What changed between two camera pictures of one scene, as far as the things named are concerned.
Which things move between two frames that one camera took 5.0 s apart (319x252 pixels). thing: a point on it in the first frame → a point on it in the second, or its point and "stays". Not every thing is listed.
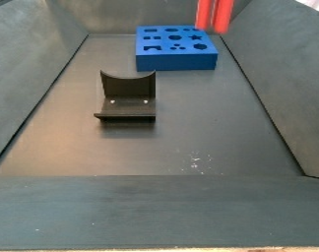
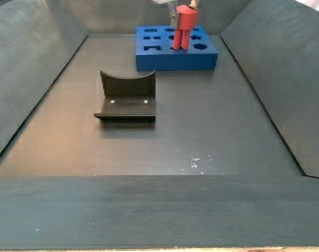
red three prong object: [213, 15] → [188, 20]
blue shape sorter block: [174, 48] stays
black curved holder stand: [128, 98] stays
